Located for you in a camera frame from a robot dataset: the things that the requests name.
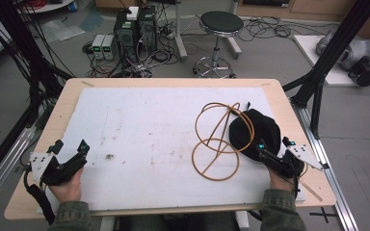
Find thin wooden strip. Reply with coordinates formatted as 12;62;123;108
298;180;324;203

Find tan rattan ring frame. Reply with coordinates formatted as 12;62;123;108
191;102;256;182

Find white box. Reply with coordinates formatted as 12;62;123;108
125;6;140;21

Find light wooden table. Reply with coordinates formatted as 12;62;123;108
4;77;337;221

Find white round table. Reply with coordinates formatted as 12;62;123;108
16;0;75;14

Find black computer tower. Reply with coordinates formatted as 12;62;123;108
137;5;158;53
113;9;140;64

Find black round stool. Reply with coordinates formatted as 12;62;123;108
192;11;246;80

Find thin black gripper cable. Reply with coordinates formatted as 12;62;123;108
290;172;301;201

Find grey rounded machine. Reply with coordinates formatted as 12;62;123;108
315;29;370;72

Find clear plastic sheet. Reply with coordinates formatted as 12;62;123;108
40;18;87;43

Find black device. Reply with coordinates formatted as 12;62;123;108
347;57;370;88

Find person's left hand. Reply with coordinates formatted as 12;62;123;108
48;167;85;204

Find black metal frame post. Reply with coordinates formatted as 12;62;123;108
281;0;370;140
0;0;75;191

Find tangle of floor cables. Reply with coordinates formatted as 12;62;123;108
82;18;180;79

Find white foam mat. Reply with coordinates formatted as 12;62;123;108
38;87;306;214

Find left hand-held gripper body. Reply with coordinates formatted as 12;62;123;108
29;151;89;187

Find white floor platform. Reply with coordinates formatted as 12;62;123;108
293;34;370;88

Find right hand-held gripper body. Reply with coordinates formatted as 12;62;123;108
257;143;325;179

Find grey desk leg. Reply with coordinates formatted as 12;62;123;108
226;0;243;60
172;0;190;63

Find person's right hand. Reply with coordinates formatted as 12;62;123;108
267;167;296;194

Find black sleeved gripper cable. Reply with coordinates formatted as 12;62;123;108
22;166;58;226

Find aluminium rail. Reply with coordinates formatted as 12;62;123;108
0;125;39;214
289;101;360;231

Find grey bench power supply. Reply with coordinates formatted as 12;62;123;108
91;34;106;61
101;34;118;62

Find loose black floor cables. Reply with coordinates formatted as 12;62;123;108
236;15;331;43

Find black knit hat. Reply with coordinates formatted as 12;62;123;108
228;108;282;162

